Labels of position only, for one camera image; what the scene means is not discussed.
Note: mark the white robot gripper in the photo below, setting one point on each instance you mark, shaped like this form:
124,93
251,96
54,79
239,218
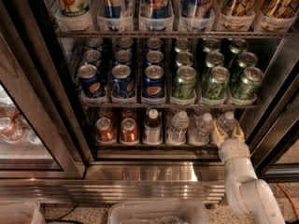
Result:
234,149

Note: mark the clear water bottle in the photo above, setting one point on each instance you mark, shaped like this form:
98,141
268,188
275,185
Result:
201,128
176,130
227,122

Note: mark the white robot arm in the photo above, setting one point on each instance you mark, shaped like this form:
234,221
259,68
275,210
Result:
245,192

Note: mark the open fridge door right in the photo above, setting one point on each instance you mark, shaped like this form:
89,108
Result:
275,157

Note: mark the brown drink bottle white cap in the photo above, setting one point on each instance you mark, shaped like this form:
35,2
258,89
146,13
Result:
153,129

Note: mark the glass fridge door left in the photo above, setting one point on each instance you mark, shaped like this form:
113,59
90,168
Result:
34,140

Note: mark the green soda can front middle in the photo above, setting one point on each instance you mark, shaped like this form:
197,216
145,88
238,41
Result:
216,83

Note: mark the green soda can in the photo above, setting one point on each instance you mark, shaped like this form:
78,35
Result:
216,83
184,83
249,81

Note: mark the green soda can front right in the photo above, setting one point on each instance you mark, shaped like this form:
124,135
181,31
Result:
249,81

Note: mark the green soda can front left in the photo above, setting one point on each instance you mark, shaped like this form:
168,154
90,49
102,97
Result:
184,83

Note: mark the blue Pepsi can front right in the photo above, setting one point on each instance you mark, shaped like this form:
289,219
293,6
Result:
153,82

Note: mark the blue pepsi can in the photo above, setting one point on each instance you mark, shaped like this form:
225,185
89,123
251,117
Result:
153,82
123,83
90,80

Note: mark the clear plastic bin centre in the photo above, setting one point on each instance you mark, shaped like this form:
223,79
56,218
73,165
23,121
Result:
158,212

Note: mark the clear plastic bin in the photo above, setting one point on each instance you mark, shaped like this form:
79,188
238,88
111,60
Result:
21,213
158,212

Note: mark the red soda can front right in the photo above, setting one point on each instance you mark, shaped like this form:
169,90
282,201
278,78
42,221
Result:
129,132

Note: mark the red soda can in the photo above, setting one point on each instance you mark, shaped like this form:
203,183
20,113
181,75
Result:
129,132
105,130

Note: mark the blue Pepsi can front middle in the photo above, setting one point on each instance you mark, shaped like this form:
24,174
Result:
123,83

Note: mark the red soda can front left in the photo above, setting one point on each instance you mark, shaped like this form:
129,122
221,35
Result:
105,130

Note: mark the Red Bull can right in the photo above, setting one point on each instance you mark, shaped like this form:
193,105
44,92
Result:
196,9

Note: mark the red bull can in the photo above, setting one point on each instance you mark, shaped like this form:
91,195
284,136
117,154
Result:
196,9
156,9
116,9

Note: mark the blue Pepsi can front left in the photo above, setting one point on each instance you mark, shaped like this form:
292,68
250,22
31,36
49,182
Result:
90,80

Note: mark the Red Bull can middle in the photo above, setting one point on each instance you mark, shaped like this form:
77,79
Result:
156,9

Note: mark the Red Bull can left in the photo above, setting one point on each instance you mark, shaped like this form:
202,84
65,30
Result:
116,9

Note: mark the clear plastic bin left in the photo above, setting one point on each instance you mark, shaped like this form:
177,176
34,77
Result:
21,213

